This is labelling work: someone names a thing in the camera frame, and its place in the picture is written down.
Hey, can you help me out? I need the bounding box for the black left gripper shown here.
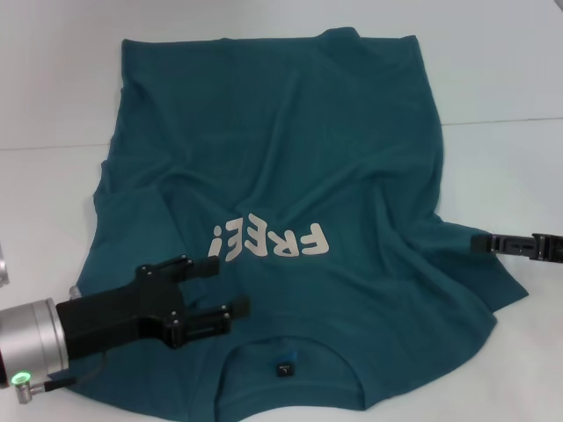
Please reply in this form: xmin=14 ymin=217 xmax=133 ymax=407
xmin=55 ymin=254 xmax=252 ymax=361

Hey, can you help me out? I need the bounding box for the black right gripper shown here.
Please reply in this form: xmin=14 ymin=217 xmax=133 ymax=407
xmin=470 ymin=233 xmax=563 ymax=265

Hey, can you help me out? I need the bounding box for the teal t-shirt with FREE print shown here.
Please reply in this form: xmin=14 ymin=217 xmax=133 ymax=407
xmin=55 ymin=25 xmax=531 ymax=422

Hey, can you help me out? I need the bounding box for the left arm cable with plug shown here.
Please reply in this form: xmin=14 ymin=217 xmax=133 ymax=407
xmin=12 ymin=349 xmax=109 ymax=404

